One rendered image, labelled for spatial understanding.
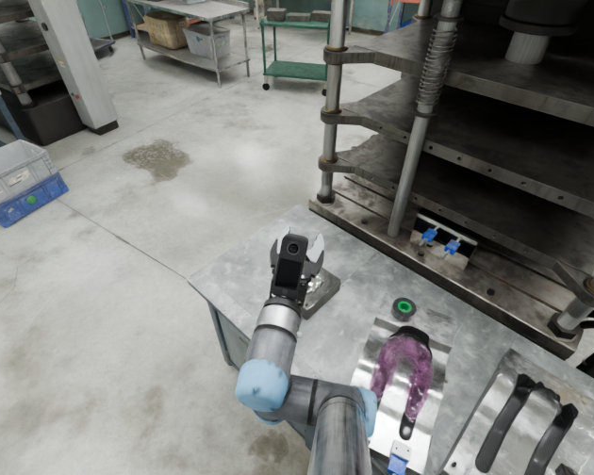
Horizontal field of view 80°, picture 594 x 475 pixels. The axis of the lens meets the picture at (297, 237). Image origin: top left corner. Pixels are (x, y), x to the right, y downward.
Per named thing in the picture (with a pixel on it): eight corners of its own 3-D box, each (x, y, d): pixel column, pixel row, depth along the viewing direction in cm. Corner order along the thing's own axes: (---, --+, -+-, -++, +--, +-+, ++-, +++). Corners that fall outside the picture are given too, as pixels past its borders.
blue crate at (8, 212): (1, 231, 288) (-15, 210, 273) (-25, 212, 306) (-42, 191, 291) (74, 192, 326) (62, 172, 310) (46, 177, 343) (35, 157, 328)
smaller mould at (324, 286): (306, 320, 135) (306, 310, 130) (279, 299, 143) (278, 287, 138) (339, 290, 146) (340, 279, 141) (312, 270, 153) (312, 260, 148)
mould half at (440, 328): (418, 480, 99) (428, 469, 91) (331, 434, 107) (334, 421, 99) (448, 335, 131) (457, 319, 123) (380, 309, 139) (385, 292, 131)
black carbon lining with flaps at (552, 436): (528, 515, 87) (547, 508, 81) (465, 464, 95) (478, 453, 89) (569, 409, 106) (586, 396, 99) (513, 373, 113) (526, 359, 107)
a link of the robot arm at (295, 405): (306, 435, 63) (307, 413, 55) (245, 422, 64) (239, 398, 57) (313, 392, 68) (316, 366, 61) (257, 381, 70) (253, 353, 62)
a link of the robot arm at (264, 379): (235, 409, 56) (227, 385, 50) (255, 346, 63) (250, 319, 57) (284, 419, 55) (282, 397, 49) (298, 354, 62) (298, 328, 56)
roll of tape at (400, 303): (410, 302, 128) (412, 296, 126) (417, 321, 122) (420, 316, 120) (388, 303, 128) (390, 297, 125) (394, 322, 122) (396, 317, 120)
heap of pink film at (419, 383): (420, 426, 103) (427, 417, 98) (361, 399, 109) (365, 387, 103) (437, 352, 120) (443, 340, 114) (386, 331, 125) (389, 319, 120)
